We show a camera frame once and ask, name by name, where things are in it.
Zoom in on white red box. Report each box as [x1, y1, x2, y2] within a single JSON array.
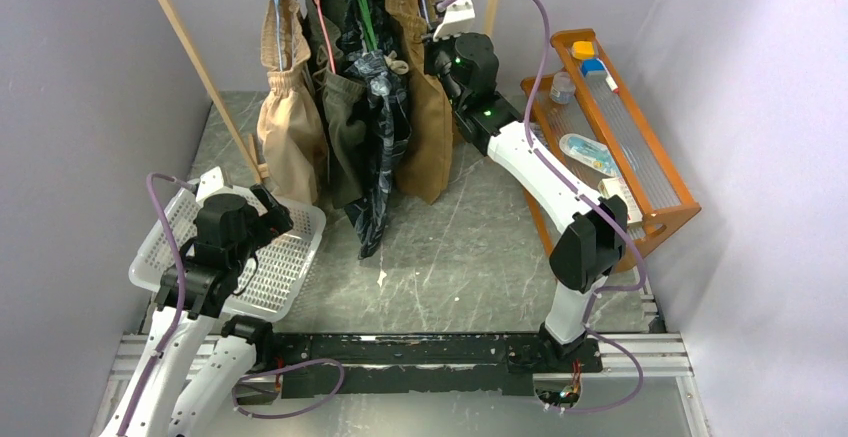
[[598, 177, 643, 227]]

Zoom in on wooden clothes rack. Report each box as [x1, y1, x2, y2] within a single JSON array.
[[134, 0, 507, 187]]

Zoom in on beige shorts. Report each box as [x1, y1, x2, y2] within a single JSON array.
[[257, 0, 327, 204]]

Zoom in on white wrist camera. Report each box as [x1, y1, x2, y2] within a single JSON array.
[[432, 0, 476, 41], [195, 166, 230, 205]]

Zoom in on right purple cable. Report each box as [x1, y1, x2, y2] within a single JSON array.
[[435, 0, 649, 415]]

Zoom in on brown shorts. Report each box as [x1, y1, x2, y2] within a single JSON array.
[[385, 0, 455, 204]]

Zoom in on light blue oval package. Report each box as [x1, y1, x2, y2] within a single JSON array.
[[559, 133, 620, 178]]

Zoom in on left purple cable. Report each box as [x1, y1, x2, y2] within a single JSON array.
[[117, 172, 200, 437]]

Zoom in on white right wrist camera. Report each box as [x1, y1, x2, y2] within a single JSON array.
[[432, 0, 476, 41]]

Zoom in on white plastic laundry basket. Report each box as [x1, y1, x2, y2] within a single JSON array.
[[128, 182, 327, 324]]

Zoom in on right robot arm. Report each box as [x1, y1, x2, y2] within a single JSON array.
[[423, 33, 627, 371]]

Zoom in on clear plastic jar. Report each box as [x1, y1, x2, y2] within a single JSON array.
[[549, 71, 576, 105]]

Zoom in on pink wire hanger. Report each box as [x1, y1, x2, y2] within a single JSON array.
[[313, 0, 337, 74]]

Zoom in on yellow sponge block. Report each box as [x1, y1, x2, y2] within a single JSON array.
[[571, 40, 597, 61]]

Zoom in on orange wooden shelf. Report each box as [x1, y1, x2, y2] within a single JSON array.
[[531, 29, 701, 257]]

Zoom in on purple cable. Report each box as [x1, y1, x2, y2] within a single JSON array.
[[435, 0, 649, 415], [117, 172, 200, 437]]

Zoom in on green hanger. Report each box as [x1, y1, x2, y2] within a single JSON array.
[[357, 0, 378, 51]]

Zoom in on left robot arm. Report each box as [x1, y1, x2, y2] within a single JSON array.
[[102, 184, 293, 436]]

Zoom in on olive green shorts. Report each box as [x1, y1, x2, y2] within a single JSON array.
[[306, 0, 367, 209]]

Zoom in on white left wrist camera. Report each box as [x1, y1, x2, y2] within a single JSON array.
[[195, 166, 230, 205]]

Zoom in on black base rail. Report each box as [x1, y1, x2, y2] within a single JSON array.
[[269, 331, 603, 398]]

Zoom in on blue white box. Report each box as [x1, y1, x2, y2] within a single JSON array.
[[580, 58, 619, 94]]

